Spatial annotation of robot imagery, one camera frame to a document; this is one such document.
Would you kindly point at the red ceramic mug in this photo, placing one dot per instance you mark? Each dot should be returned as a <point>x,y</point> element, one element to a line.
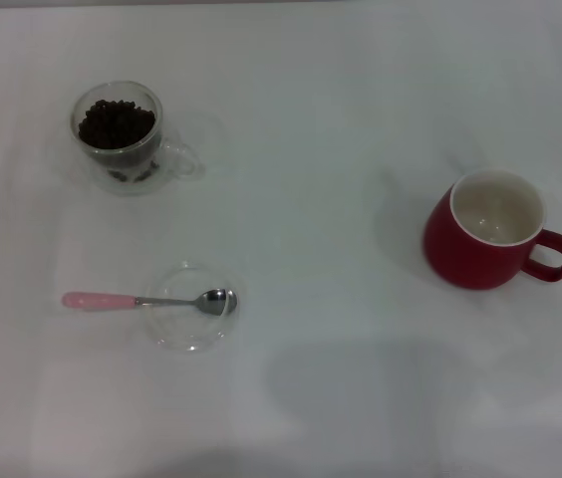
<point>455,264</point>

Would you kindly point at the coffee beans pile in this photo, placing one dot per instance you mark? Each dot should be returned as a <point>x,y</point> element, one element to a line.
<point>116,124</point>

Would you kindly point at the clear glass saucer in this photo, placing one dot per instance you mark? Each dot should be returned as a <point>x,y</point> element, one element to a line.
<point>186,333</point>

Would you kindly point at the double-wall glass cup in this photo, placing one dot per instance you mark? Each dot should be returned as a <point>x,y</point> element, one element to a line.
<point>171,154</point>

